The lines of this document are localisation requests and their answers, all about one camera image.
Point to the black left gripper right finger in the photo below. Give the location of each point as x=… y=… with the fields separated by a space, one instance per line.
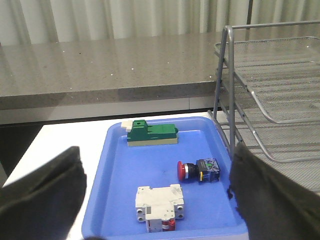
x=273 y=206

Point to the blue plastic tray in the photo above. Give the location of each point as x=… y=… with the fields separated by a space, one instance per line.
x=209 y=212

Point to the red emergency stop button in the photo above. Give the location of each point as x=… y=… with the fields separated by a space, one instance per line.
x=204 y=170

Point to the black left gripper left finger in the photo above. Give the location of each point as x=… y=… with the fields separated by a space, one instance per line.
x=44 y=204

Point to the silver mesh tray rack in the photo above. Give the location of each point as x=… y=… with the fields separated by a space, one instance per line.
x=267 y=95

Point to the green terminal block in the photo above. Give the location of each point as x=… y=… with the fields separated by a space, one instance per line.
x=140 y=133

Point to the white circuit breaker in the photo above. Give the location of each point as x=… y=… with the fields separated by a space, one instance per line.
x=160 y=207

